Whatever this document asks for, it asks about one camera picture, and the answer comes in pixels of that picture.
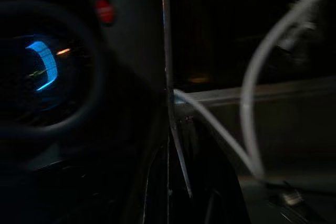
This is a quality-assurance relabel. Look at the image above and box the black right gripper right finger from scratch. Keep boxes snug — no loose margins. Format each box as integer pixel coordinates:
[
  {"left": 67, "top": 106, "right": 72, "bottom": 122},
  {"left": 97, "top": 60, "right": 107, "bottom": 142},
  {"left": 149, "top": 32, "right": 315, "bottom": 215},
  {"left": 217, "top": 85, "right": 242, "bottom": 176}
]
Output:
[{"left": 183, "top": 118, "right": 244, "bottom": 224}]

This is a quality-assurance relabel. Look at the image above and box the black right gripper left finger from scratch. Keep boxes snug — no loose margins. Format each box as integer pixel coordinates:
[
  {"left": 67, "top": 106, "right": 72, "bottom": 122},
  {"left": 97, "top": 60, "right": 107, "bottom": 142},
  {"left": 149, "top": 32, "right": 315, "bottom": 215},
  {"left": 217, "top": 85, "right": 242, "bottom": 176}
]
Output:
[{"left": 141, "top": 119, "right": 190, "bottom": 224}]

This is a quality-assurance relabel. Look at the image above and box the yellow oil bottle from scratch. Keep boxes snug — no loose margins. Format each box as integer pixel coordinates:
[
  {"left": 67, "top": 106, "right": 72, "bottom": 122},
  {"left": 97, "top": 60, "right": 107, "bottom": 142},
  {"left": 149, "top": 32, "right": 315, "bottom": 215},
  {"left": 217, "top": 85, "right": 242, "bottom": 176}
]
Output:
[{"left": 172, "top": 0, "right": 213, "bottom": 84}]

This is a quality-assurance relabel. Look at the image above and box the grey canister with red logo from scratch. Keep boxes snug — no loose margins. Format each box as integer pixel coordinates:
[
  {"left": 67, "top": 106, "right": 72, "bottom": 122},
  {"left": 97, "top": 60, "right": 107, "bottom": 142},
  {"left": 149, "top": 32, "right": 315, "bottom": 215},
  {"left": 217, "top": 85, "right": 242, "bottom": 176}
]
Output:
[{"left": 78, "top": 0, "right": 170, "bottom": 96}]

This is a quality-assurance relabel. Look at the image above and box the white hose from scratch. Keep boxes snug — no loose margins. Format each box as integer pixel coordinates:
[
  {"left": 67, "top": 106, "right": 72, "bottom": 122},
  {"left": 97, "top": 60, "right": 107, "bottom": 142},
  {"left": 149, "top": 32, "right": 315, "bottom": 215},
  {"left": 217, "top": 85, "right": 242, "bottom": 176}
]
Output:
[{"left": 173, "top": 0, "right": 336, "bottom": 180}]

